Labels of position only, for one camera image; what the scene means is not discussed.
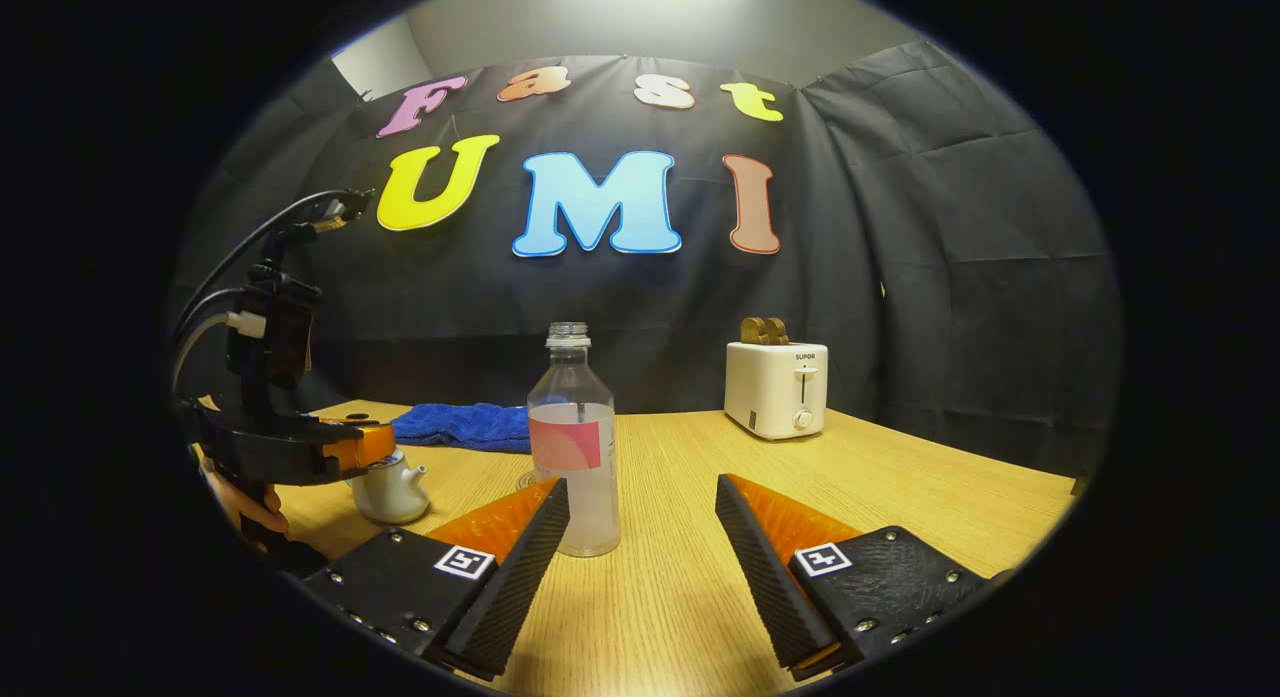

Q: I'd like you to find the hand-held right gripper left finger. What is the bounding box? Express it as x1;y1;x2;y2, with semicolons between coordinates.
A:
300;477;571;681

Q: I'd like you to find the white teacup with spout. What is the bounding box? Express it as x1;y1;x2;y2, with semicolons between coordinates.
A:
348;449;431;525

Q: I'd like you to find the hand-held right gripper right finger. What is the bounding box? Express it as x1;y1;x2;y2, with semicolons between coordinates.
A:
715;474;1011;683

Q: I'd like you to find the clear water bottle pink label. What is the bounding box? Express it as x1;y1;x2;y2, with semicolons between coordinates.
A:
527;322;621;558

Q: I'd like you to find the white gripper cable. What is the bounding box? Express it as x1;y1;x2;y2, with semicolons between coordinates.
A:
170;312;269;388

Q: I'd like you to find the black backdrop cloth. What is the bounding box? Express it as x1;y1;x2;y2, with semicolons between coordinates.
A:
170;42;1121;478

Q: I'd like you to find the white toaster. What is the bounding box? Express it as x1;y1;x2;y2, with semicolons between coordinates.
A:
724;340;829;441

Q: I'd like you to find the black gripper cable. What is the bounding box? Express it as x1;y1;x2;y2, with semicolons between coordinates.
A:
172;189;373;378

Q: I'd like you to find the blue towel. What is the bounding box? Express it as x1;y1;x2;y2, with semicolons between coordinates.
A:
388;403;533;454

